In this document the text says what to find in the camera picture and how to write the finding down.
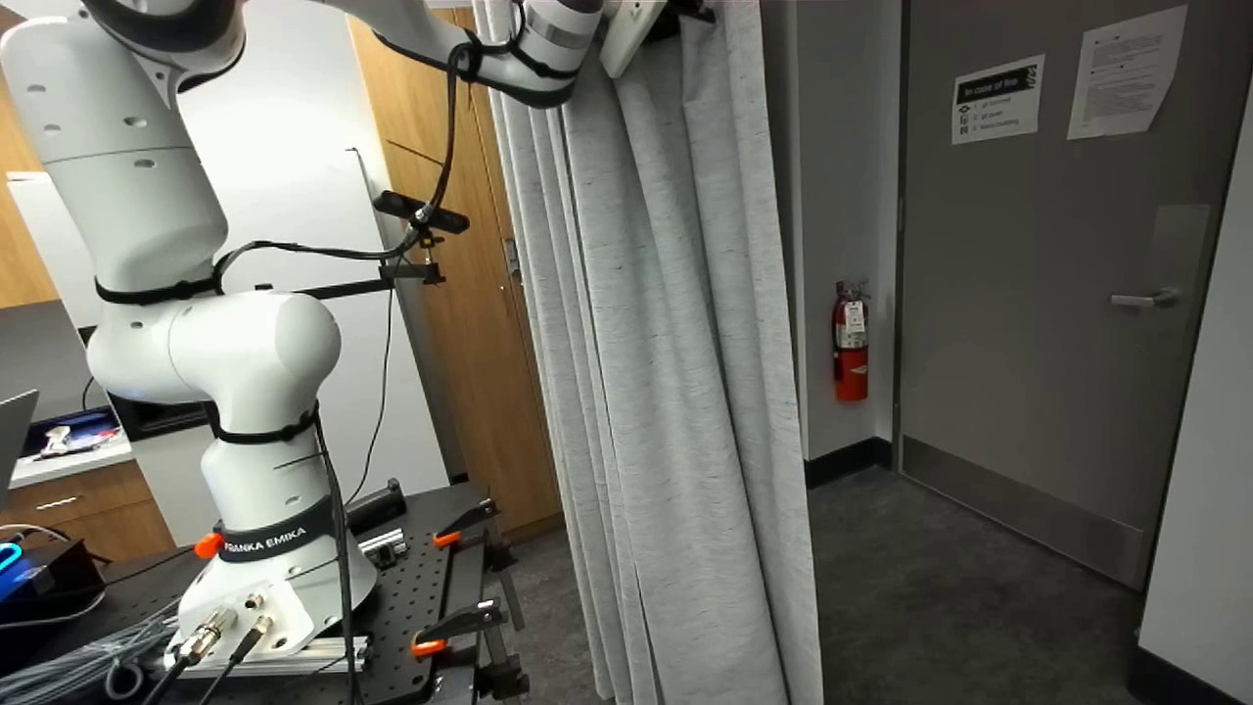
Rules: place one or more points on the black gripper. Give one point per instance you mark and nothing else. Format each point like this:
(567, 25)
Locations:
(692, 9)

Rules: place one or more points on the grey pleated curtain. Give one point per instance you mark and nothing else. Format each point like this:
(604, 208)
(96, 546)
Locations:
(681, 394)

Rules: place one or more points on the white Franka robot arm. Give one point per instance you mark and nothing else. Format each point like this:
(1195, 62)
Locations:
(130, 170)

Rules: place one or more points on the white sign with black header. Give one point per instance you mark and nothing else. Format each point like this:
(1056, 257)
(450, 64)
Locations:
(998, 103)

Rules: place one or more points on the red fire extinguisher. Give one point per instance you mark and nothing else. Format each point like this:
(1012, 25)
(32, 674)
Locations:
(852, 347)

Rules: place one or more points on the tall wooden door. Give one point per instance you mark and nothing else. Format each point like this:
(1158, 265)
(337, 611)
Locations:
(482, 367)

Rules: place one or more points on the white paper notice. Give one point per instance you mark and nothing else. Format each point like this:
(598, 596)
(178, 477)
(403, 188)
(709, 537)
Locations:
(1126, 75)

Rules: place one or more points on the grey door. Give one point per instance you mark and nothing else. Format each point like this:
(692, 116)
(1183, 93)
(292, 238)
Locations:
(1045, 328)

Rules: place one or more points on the black baseboard strip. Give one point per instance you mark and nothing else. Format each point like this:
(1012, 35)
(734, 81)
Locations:
(1187, 679)
(849, 460)

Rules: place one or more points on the orange black bar clamp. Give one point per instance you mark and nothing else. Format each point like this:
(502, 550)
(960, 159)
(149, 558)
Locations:
(451, 632)
(464, 526)

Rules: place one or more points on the black perforated breadboard table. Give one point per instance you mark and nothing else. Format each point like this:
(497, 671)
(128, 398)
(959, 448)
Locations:
(418, 590)

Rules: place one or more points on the blue box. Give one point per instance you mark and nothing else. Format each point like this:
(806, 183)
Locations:
(79, 434)

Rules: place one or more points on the wooden drawer cabinet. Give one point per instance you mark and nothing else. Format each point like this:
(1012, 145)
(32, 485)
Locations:
(93, 516)

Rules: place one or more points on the grey laptop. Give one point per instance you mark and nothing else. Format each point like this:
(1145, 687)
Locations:
(12, 438)

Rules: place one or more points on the black case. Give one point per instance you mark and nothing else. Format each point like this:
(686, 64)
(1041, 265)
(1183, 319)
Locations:
(61, 580)

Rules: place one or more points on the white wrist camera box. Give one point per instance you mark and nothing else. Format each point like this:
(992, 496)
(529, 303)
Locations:
(634, 32)

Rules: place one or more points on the black camera on mount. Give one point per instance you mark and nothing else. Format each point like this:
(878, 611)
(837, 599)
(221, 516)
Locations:
(418, 214)

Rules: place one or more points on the wooden wall cabinet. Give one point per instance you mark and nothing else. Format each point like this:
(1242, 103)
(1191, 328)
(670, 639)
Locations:
(19, 248)

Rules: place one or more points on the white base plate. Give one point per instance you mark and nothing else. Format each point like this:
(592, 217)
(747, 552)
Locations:
(335, 653)

